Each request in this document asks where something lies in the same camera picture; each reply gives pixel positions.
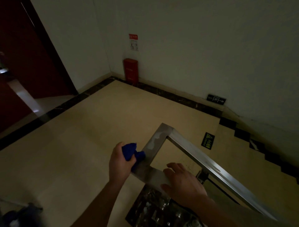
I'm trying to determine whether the person's right hand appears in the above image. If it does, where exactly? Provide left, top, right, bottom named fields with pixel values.
left=161, top=162, right=208, bottom=209

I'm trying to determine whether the person's left hand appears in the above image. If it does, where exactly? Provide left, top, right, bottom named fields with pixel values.
left=109, top=142, right=137, bottom=185

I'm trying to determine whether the blue cleaning cloth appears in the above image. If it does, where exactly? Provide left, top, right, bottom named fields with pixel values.
left=121, top=143, right=146, bottom=172

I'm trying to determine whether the person's right forearm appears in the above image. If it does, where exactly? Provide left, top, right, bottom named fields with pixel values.
left=186, top=196, right=236, bottom=227

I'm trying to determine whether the person's left forearm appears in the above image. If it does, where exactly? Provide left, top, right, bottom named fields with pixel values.
left=70, top=178, right=131, bottom=227

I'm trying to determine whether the dark glass railing panel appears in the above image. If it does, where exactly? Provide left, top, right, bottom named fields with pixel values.
left=125, top=184, right=206, bottom=227

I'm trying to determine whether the stainless steel handrail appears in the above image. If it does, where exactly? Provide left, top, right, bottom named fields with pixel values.
left=130, top=123, right=281, bottom=221

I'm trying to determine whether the black yellow warning floor sticker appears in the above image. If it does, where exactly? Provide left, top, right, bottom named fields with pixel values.
left=201, top=132, right=215, bottom=150

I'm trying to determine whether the red fire extinguisher box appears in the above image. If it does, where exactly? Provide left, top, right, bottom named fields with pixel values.
left=123, top=58, right=138, bottom=85

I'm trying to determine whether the dark exit arrow sign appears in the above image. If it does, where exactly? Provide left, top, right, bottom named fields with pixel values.
left=206, top=94, right=226, bottom=105

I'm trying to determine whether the dark red door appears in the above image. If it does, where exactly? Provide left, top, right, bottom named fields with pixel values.
left=0, top=0, right=78, bottom=134

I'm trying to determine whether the red and white wall notice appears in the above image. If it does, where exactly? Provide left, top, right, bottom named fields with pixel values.
left=129, top=34, right=139, bottom=51

